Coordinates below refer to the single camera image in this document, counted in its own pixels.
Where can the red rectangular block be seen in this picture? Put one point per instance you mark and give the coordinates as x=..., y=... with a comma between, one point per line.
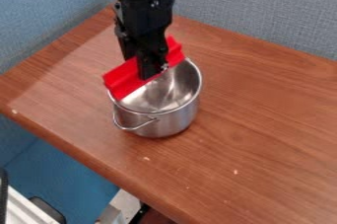
x=122, y=81

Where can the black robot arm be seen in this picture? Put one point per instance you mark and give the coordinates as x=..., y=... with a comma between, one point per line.
x=139, y=26

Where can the stainless steel pot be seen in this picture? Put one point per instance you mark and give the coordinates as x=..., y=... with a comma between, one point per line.
x=161, y=108

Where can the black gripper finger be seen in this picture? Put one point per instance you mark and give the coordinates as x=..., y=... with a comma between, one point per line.
x=151, y=62
x=126, y=43

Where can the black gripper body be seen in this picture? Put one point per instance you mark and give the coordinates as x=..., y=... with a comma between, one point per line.
x=145, y=19

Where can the white device with black part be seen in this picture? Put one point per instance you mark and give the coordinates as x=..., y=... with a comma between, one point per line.
x=21, y=211

